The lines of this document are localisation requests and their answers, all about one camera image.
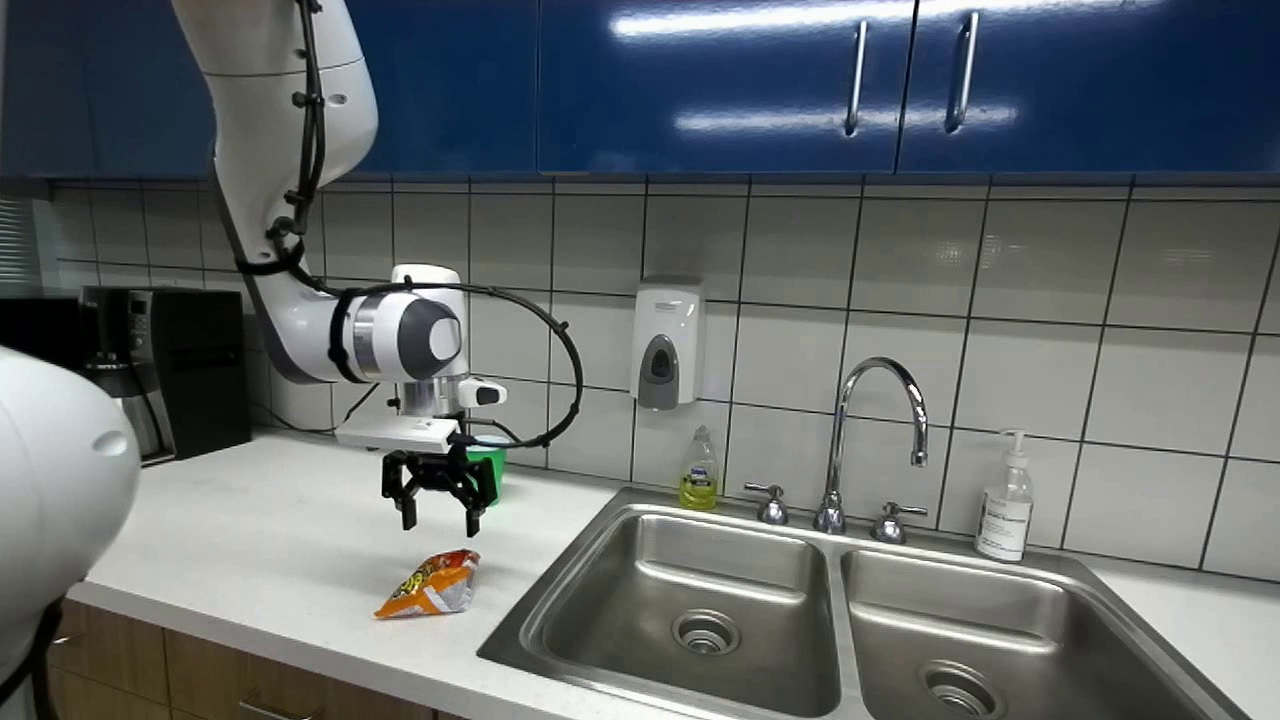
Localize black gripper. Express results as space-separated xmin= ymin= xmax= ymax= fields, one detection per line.
xmin=379 ymin=454 xmax=484 ymax=538

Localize orange snack packet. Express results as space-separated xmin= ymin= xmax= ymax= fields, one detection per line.
xmin=375 ymin=548 xmax=479 ymax=619

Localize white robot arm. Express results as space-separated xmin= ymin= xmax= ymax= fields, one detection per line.
xmin=0 ymin=0 xmax=499 ymax=710

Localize stainless steel double sink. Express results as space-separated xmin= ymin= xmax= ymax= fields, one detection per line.
xmin=479 ymin=494 xmax=1248 ymax=720

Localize green plastic cup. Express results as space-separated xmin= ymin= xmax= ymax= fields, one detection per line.
xmin=468 ymin=445 xmax=507 ymax=501

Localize yellow dish soap bottle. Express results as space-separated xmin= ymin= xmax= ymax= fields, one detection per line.
xmin=677 ymin=427 xmax=721 ymax=510

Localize black coffee maker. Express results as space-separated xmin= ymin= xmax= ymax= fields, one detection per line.
xmin=86 ymin=289 xmax=253 ymax=459

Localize wooden lower cabinets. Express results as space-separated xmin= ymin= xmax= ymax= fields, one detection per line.
xmin=48 ymin=599 xmax=447 ymax=720

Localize chrome gooseneck faucet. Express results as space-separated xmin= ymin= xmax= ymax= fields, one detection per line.
xmin=811 ymin=358 xmax=932 ymax=538

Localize blue upper cabinets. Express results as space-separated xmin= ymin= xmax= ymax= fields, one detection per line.
xmin=0 ymin=0 xmax=1280 ymax=189

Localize clear pump soap bottle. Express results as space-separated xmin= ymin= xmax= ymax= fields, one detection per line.
xmin=976 ymin=436 xmax=1034 ymax=559

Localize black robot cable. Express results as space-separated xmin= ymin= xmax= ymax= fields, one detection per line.
xmin=236 ymin=0 xmax=590 ymax=454

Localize white wall soap dispenser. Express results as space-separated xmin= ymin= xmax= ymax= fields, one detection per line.
xmin=633 ymin=285 xmax=701 ymax=409

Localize left chrome faucet handle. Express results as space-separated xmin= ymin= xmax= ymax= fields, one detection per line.
xmin=745 ymin=483 xmax=789 ymax=524

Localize chrome faucet handle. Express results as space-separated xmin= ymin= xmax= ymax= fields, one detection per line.
xmin=745 ymin=483 xmax=789 ymax=524
xmin=873 ymin=501 xmax=924 ymax=545

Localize right chrome faucet handle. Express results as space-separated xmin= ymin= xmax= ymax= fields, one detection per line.
xmin=873 ymin=501 xmax=924 ymax=545

